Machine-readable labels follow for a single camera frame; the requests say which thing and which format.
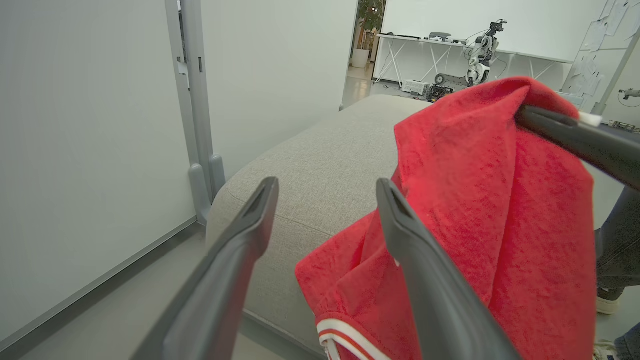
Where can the grey partition frame post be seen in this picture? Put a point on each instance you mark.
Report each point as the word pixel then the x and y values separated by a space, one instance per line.
pixel 197 100

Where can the white sneaker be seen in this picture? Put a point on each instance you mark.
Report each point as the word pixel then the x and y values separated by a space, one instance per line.
pixel 605 351
pixel 607 305

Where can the person's leg in grey jeans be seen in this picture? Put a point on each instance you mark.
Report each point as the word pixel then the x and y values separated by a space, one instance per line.
pixel 617 240
pixel 629 344

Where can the white box under table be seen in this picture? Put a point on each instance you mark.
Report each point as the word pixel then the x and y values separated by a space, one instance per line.
pixel 416 87

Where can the black device on floor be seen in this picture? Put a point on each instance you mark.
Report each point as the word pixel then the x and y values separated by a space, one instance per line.
pixel 440 92

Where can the dark grey pointed left gripper right finger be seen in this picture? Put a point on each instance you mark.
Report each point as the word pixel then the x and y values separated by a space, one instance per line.
pixel 590 145

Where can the white long table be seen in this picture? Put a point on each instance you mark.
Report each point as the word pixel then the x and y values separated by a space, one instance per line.
pixel 415 42

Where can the white robot arm on table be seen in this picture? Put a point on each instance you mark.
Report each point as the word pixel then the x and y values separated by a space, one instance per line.
pixel 481 55

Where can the red garment with striped hem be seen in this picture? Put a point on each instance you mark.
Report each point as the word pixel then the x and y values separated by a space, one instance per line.
pixel 475 175

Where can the green potted plant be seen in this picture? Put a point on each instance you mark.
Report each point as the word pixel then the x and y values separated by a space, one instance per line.
pixel 371 20

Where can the white plant pot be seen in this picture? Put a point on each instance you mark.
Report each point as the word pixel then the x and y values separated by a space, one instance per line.
pixel 360 58

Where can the white garment label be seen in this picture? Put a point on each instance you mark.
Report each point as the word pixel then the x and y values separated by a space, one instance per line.
pixel 591 119

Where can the board with pinned papers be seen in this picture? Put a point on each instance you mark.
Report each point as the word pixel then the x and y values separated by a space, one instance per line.
pixel 600 50

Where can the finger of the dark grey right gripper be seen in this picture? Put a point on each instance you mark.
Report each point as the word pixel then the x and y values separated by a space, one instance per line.
pixel 435 300

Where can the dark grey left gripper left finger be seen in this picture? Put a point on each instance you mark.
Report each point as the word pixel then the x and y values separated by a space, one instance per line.
pixel 225 280

